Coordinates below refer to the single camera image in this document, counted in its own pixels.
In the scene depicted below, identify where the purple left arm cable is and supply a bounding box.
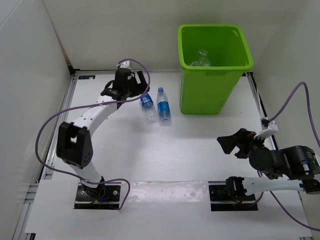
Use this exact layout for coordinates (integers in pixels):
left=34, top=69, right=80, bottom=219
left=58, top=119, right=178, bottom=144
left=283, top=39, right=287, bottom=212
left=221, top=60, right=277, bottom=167
left=35, top=58, right=152, bottom=210

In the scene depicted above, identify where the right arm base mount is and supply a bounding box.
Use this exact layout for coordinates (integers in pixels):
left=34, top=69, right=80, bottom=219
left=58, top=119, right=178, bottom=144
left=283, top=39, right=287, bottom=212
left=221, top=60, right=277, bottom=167
left=208, top=181, right=258, bottom=212

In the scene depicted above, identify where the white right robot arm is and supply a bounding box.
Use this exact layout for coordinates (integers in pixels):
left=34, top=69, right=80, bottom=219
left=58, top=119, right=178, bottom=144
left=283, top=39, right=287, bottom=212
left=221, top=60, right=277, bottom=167
left=217, top=128, right=320, bottom=200

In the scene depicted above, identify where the green plastic bin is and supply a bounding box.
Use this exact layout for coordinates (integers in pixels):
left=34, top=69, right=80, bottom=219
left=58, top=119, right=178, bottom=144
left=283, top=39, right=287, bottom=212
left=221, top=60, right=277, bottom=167
left=177, top=24, right=254, bottom=115

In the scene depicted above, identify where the clear crinkled plastic bottle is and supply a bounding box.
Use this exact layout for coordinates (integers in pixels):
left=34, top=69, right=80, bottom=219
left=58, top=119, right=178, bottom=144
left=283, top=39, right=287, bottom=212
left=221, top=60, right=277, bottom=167
left=199, top=49, right=208, bottom=58

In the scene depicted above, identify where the small blue sticker label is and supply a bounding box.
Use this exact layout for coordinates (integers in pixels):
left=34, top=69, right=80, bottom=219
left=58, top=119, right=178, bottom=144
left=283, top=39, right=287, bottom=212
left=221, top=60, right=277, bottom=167
left=78, top=75, right=96, bottom=80

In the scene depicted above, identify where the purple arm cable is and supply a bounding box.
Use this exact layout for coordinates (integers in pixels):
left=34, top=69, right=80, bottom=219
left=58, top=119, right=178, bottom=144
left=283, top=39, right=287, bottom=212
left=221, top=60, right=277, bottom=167
left=35, top=58, right=152, bottom=210
left=249, top=81, right=320, bottom=232

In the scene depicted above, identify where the dark blue label bottle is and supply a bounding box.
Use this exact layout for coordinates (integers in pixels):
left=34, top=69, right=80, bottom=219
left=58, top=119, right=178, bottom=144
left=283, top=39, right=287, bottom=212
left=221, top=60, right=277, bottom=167
left=140, top=93, right=158, bottom=124

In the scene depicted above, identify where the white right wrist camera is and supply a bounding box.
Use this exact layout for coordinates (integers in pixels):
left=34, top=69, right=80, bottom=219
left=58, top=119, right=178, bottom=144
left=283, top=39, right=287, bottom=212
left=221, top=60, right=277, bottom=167
left=254, top=117, right=278, bottom=140

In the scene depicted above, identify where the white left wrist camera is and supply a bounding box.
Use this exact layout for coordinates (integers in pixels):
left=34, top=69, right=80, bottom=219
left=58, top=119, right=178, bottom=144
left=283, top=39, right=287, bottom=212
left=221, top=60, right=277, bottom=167
left=117, top=60, right=132, bottom=71

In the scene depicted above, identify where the green label clear bottle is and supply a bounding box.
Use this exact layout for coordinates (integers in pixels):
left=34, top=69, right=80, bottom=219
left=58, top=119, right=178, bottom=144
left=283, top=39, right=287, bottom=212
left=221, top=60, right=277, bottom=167
left=189, top=57, right=211, bottom=67

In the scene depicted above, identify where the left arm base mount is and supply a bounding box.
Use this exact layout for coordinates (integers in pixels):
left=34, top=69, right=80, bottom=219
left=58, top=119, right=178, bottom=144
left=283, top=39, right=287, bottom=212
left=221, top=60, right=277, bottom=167
left=73, top=182, right=121, bottom=210

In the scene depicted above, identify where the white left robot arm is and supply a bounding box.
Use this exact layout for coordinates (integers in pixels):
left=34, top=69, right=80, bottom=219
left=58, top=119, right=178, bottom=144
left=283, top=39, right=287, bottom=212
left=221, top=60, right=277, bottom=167
left=56, top=67, right=158, bottom=201

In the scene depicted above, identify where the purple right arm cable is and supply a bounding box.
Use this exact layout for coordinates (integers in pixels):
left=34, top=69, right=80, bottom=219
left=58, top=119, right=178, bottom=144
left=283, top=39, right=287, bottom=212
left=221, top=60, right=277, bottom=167
left=249, top=81, right=320, bottom=232

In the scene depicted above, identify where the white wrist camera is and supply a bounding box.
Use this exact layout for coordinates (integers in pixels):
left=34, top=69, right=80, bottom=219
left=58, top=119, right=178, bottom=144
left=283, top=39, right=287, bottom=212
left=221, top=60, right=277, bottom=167
left=117, top=60, right=132, bottom=71
left=254, top=117, right=278, bottom=140

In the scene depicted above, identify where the blue label water bottle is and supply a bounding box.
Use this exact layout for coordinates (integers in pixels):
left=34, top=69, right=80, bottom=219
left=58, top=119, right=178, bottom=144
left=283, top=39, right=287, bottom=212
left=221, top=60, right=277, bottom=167
left=156, top=87, right=172, bottom=126

